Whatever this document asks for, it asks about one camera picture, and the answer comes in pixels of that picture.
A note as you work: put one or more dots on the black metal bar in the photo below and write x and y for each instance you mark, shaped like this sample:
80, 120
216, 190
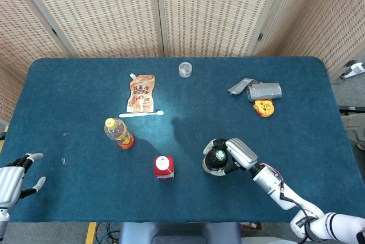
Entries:
350, 108

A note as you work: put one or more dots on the woven folding screen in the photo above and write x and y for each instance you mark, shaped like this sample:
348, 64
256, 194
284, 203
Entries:
99, 13

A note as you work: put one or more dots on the metal paper clip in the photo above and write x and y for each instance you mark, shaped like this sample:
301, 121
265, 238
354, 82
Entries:
66, 134
63, 160

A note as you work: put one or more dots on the yellow tape measure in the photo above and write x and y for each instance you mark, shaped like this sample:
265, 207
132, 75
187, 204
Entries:
263, 108

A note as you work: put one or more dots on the iced tea bottle yellow cap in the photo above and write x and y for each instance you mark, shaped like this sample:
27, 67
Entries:
118, 134

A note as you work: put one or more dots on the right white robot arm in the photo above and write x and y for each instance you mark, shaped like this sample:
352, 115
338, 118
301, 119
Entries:
271, 184

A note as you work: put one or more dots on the blue felt tablecloth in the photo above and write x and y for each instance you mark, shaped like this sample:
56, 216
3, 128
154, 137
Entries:
71, 98

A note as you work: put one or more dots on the grey duct tape roll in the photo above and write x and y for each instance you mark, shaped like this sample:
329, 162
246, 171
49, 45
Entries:
265, 91

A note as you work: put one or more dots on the orange spout pouch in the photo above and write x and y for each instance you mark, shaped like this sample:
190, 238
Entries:
141, 93

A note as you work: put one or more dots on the white power strip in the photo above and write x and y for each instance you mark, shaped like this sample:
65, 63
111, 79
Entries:
355, 70

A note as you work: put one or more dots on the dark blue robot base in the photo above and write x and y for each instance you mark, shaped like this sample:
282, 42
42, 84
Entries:
179, 234

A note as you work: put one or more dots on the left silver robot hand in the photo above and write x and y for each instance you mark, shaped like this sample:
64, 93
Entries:
10, 179

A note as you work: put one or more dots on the red NFC juice bottle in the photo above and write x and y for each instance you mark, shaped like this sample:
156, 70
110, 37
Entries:
163, 168

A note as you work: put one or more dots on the small clear plastic jar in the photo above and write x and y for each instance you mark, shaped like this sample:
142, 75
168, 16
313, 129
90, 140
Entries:
185, 70

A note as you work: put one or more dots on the dark tea bottle black cap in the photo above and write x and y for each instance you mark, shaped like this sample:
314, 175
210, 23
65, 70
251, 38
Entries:
218, 157

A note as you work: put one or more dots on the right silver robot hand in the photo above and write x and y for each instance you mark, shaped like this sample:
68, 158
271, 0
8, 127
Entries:
242, 151

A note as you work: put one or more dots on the white plastic spoon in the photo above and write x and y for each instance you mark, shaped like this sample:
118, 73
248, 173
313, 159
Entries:
137, 114

